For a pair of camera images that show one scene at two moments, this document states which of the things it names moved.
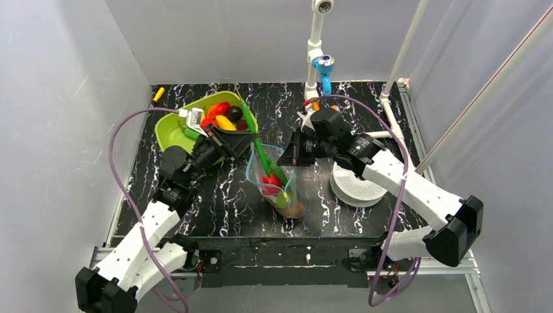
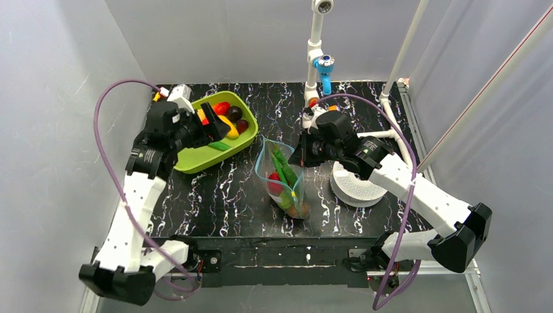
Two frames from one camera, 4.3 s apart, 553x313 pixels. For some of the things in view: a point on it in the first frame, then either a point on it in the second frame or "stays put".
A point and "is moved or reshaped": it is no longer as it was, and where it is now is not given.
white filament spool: (353, 191) stays put
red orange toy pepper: (218, 109) stays put
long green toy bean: (262, 154) to (279, 169)
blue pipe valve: (325, 65) stays put
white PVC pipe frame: (394, 130) stays put
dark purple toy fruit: (234, 113) stays put
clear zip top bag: (276, 183) is moved or reshaped
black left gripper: (216, 142) to (206, 128)
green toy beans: (281, 201) is moved or reshaped
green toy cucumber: (278, 172) to (288, 171)
